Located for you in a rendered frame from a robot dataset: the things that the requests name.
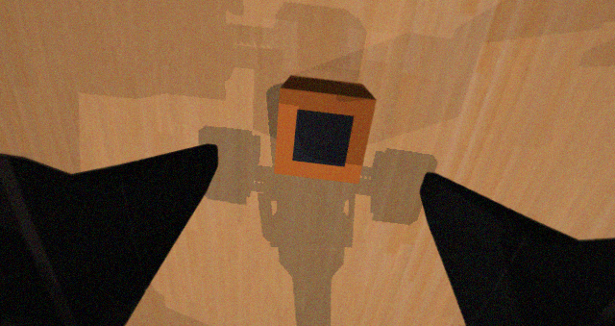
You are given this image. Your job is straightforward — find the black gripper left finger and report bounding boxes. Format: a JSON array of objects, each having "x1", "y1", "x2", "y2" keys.
[{"x1": 0, "y1": 143, "x2": 218, "y2": 326}]

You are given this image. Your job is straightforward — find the orange-brown block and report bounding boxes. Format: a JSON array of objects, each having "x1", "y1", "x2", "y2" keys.
[{"x1": 274, "y1": 76, "x2": 376, "y2": 184}]

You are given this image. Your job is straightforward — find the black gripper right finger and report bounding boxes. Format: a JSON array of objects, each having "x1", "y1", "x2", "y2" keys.
[{"x1": 420, "y1": 172, "x2": 615, "y2": 326}]

